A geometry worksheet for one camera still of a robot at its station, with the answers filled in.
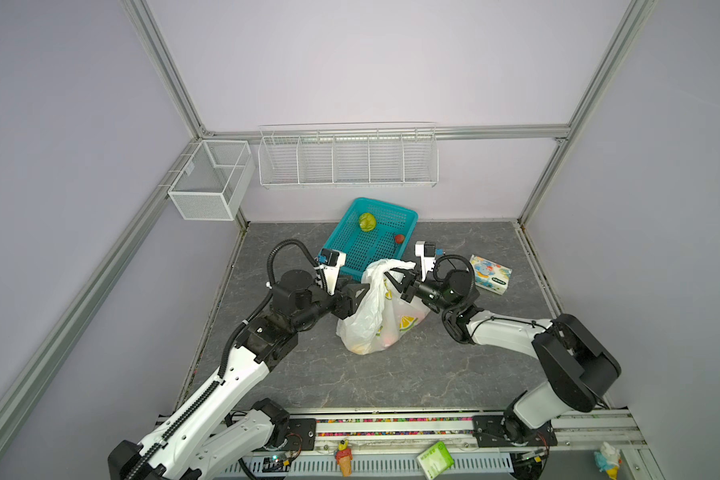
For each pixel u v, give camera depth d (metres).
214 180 1.01
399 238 1.13
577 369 0.45
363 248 1.12
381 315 0.75
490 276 0.98
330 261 0.59
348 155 0.96
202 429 0.41
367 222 1.14
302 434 0.74
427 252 0.68
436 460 0.69
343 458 0.69
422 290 0.69
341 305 0.61
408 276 0.70
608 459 0.68
